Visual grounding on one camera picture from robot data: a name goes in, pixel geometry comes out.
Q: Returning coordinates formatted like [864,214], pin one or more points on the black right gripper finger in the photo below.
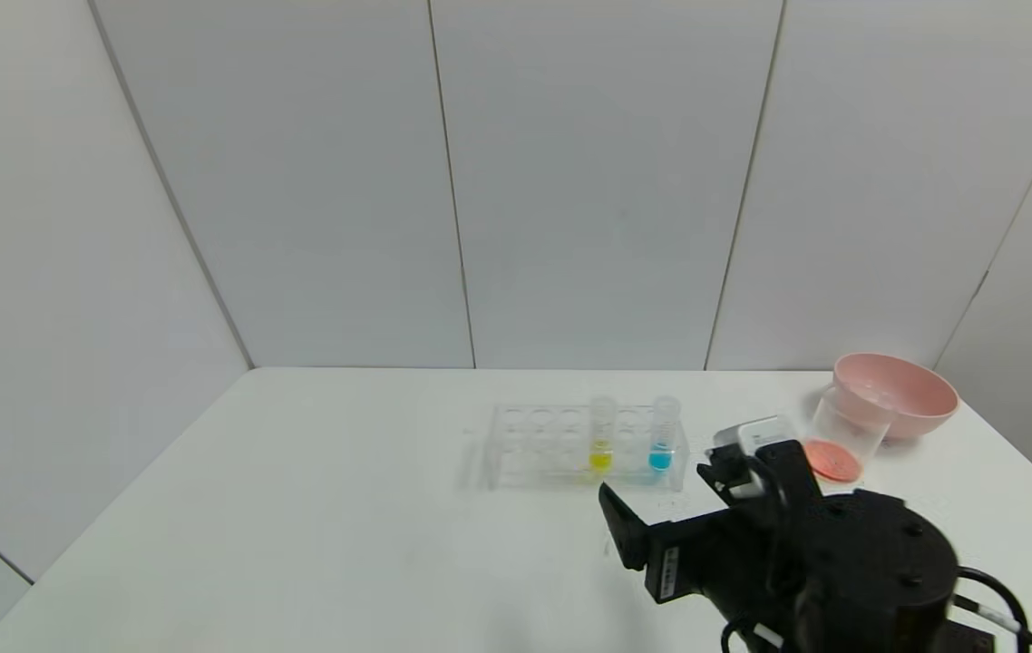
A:
[625,531]
[726,476]

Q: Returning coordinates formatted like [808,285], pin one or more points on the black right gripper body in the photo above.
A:
[668,567]

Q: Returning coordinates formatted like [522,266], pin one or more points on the yellow pigment test tube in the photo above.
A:
[601,453]

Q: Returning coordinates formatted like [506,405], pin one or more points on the blue pigment test tube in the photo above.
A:
[660,453]

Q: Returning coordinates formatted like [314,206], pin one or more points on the clear glass beaker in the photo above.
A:
[842,449]

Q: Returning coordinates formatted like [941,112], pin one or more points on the clear plastic test tube rack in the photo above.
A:
[534,449]

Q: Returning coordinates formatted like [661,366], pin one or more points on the pink bowl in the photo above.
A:
[906,390]

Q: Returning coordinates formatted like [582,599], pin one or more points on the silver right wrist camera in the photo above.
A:
[752,433]

